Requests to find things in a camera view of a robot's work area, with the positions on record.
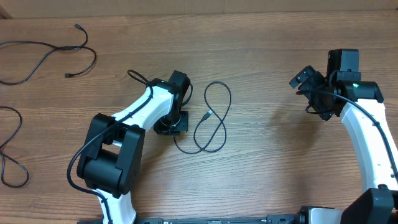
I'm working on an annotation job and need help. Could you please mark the black USB cable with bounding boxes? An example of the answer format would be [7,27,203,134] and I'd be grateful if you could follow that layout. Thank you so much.
[172,81,233,155]

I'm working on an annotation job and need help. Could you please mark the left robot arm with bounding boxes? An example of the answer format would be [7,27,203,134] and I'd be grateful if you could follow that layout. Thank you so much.
[67,70,191,223]

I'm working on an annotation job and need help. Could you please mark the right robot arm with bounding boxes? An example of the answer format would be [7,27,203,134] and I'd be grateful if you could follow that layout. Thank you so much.
[289,49,397,224]

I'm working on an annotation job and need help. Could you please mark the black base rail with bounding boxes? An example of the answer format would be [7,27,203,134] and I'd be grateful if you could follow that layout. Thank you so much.
[133,214,298,224]

